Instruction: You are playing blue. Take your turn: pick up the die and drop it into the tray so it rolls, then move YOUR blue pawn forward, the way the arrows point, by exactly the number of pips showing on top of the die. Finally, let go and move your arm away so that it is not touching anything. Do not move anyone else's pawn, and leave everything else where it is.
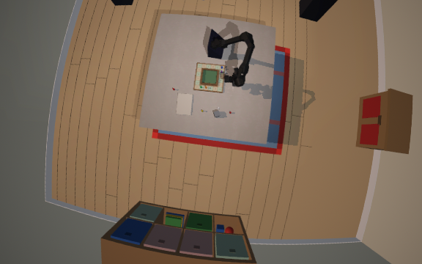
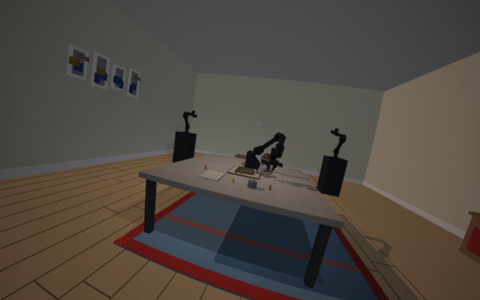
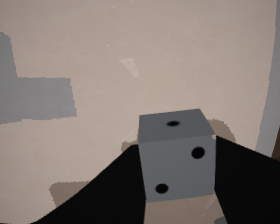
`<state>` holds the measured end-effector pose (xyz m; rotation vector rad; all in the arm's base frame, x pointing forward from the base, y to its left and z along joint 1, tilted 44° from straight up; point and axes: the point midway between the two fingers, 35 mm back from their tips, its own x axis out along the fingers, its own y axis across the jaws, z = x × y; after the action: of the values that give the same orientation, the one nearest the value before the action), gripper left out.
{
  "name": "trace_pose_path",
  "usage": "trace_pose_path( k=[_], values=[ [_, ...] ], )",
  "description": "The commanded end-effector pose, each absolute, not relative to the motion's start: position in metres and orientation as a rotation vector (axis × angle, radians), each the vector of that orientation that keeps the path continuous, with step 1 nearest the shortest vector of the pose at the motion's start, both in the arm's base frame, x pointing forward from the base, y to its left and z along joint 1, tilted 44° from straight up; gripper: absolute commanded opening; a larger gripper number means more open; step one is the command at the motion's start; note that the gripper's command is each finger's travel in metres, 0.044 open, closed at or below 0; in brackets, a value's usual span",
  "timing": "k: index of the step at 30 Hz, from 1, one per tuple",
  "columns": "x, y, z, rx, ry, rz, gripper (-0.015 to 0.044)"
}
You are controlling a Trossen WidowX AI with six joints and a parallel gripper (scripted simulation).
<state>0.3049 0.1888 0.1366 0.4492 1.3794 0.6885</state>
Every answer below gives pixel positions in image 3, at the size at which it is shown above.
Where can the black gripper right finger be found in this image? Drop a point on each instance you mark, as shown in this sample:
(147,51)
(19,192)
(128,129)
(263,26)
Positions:
(247,184)

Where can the grey die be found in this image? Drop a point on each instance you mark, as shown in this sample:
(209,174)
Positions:
(178,153)

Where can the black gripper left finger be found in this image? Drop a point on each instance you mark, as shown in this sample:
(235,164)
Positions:
(115,196)

